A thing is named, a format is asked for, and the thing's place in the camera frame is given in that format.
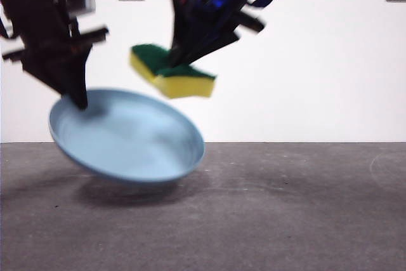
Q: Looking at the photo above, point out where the light blue round plate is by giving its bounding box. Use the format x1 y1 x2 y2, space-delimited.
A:
48 88 206 188

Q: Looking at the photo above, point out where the yellow green scouring sponge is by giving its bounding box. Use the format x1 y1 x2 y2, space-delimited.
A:
129 43 218 100

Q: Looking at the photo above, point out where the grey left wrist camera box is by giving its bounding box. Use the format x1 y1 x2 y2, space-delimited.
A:
62 0 97 15

